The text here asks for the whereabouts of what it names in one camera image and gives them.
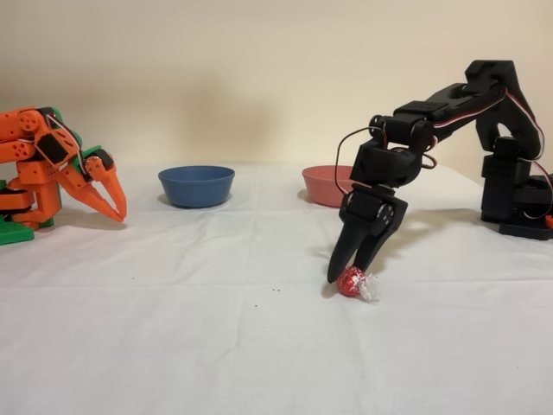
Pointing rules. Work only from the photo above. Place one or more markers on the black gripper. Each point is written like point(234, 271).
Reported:
point(375, 213)

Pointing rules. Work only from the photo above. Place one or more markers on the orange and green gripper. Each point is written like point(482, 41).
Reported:
point(100, 172)

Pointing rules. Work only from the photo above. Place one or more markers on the red candy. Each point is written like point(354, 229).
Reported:
point(349, 285)

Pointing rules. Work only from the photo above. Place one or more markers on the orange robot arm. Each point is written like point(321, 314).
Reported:
point(34, 173)

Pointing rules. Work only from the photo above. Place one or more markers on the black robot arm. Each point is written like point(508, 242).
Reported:
point(453, 104)

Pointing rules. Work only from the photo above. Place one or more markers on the green arm base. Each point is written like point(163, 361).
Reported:
point(17, 235)

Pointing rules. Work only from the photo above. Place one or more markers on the red bowl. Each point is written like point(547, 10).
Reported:
point(319, 186)

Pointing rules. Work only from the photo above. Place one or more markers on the blue bowl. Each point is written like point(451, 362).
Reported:
point(196, 190)

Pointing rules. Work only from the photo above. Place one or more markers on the white tablecloth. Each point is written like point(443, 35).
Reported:
point(216, 346)

